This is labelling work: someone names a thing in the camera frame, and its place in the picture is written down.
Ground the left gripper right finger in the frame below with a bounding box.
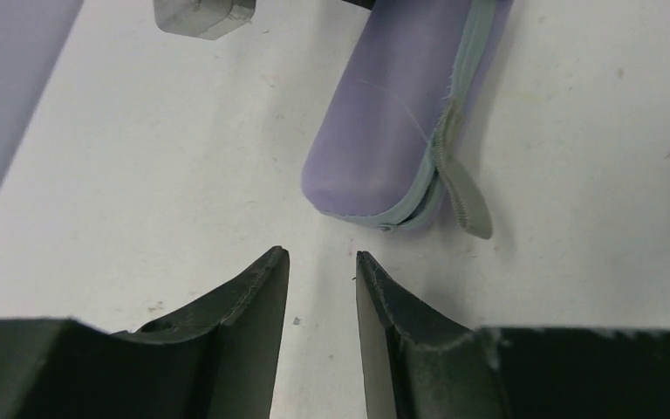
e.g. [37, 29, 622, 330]
[356, 251, 670, 418]

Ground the purple umbrella case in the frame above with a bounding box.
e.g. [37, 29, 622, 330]
[301, 1, 512, 239]

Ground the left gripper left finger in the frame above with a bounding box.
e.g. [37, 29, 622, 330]
[0, 246, 290, 418]

